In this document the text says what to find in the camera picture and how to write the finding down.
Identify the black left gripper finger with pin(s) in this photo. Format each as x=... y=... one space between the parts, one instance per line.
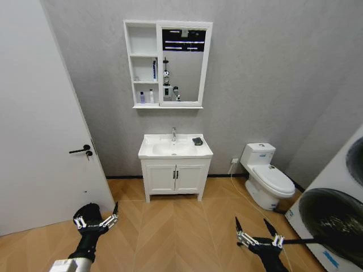
x=109 y=220
x=88 y=212

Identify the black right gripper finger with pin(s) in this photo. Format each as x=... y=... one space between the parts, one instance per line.
x=275 y=236
x=246 y=238

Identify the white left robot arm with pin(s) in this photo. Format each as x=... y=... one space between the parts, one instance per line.
x=78 y=265

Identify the white vanity cabinet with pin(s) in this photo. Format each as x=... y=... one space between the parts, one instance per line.
x=161 y=177

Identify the white ceramic washbasin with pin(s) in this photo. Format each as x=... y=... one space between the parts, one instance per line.
x=174 y=149

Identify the dark folded towel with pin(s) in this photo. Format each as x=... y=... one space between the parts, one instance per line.
x=197 y=141

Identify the cabinet mirror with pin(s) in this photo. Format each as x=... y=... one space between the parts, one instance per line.
x=187 y=76

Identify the white toilet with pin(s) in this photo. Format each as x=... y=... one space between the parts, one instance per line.
x=269 y=181

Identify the black door lock with key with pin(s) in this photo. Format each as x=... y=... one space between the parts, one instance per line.
x=89 y=153

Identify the white washing machine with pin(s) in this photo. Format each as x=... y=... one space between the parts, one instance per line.
x=326 y=181

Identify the chrome faucet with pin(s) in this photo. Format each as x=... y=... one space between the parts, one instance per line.
x=174 y=134

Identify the white door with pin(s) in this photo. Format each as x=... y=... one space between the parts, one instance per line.
x=34 y=113

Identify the blue bottle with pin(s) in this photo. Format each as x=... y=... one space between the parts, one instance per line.
x=142 y=97

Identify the white bottle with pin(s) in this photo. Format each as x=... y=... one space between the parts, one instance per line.
x=151 y=97

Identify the blue toothpaste tube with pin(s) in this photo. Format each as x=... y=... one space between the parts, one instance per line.
x=155 y=71

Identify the white wall cabinet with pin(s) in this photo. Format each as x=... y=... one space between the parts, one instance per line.
x=158 y=56

